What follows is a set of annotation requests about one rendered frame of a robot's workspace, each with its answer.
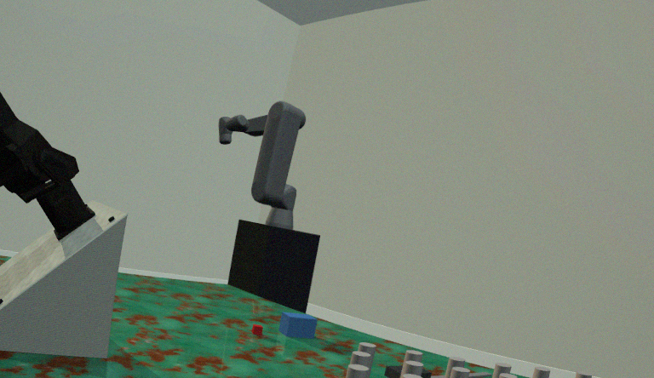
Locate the small red cube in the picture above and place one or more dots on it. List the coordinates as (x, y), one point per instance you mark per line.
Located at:
(257, 329)

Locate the blue block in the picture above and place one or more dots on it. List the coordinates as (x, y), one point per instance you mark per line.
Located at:
(298, 325)

